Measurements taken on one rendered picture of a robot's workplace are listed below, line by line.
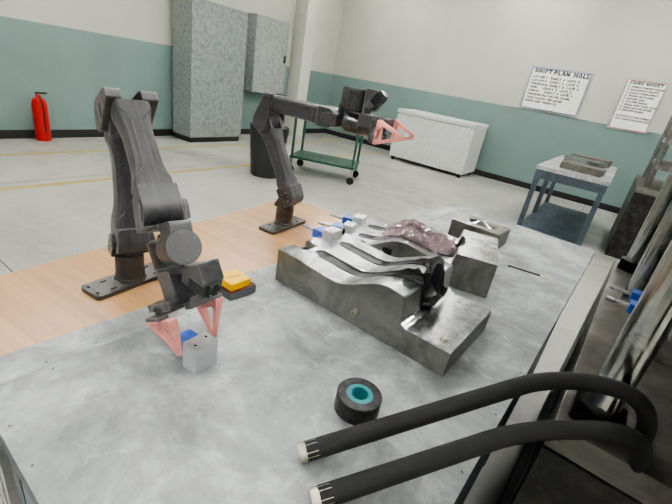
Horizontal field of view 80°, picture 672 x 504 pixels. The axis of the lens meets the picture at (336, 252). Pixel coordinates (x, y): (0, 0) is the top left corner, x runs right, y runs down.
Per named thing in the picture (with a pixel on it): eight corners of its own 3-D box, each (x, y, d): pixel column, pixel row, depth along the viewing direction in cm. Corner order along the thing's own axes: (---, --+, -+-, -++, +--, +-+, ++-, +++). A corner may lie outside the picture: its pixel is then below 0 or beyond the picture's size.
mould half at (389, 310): (274, 278, 108) (280, 233, 103) (334, 256, 128) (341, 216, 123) (442, 377, 82) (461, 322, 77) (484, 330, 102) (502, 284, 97)
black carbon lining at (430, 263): (309, 259, 107) (314, 226, 103) (345, 246, 119) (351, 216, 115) (424, 318, 89) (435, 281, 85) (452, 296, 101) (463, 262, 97)
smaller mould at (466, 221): (447, 234, 166) (452, 218, 164) (461, 227, 178) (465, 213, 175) (494, 252, 156) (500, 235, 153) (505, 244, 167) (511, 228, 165)
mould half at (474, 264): (331, 250, 132) (337, 219, 128) (356, 228, 155) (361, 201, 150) (485, 298, 118) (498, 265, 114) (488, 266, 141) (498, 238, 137)
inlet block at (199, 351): (150, 342, 78) (150, 319, 75) (173, 331, 81) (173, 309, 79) (195, 375, 72) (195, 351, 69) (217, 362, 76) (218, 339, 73)
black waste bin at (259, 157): (238, 171, 509) (241, 121, 484) (265, 168, 547) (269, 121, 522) (265, 181, 486) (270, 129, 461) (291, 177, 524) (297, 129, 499)
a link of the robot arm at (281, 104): (348, 109, 125) (272, 91, 137) (333, 108, 118) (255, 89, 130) (341, 148, 130) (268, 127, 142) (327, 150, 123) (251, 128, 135)
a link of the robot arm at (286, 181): (306, 200, 141) (278, 108, 137) (294, 204, 136) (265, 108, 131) (292, 204, 145) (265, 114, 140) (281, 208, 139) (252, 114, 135)
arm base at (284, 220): (309, 202, 149) (294, 197, 152) (275, 213, 133) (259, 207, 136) (306, 222, 152) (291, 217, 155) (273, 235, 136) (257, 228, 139)
